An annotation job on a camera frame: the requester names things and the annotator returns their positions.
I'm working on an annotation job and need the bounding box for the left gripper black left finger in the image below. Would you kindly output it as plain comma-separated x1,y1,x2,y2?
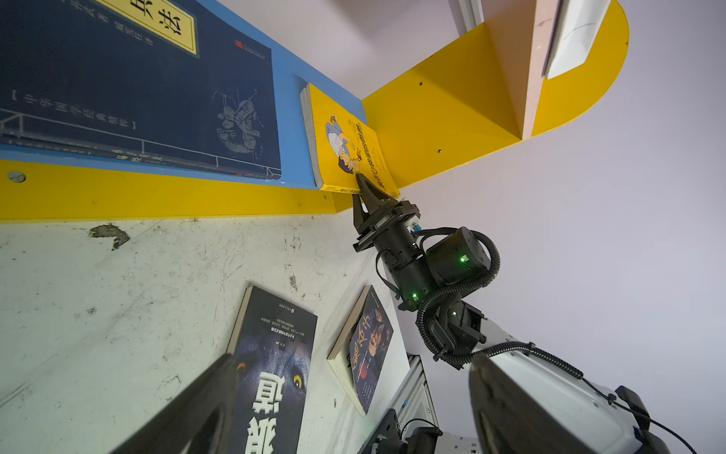
114,354,236,453

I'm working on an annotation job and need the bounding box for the navy book Sunzi yellow label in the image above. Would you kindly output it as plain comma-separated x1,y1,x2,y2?
1,1,282,180

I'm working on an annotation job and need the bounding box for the aluminium frame rail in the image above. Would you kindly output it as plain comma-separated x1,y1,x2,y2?
449,0,484,35

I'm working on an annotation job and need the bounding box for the dark purple illustrated book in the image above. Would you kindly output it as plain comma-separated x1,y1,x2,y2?
327,285,394,415

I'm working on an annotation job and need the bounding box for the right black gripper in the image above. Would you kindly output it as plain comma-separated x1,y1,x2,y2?
353,173,493,311

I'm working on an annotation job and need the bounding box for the black corrugated right cable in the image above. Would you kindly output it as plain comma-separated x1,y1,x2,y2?
415,226,699,454

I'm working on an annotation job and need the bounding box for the black book white lettering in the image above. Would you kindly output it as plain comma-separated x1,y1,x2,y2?
227,286,318,453

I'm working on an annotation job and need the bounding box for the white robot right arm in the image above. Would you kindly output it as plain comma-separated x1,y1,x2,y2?
353,175,667,453

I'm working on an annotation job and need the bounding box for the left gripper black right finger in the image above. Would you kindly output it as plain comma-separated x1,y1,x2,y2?
469,355,590,453

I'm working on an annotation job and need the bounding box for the yellow book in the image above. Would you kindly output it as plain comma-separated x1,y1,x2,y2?
300,84,400,198

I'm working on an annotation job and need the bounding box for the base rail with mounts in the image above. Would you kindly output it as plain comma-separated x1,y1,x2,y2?
389,354,440,436

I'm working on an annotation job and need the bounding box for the yellow shelf unit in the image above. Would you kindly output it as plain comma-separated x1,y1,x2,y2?
1,1,630,222

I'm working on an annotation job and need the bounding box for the white book La Dame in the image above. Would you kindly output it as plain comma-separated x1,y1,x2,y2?
544,0,611,79

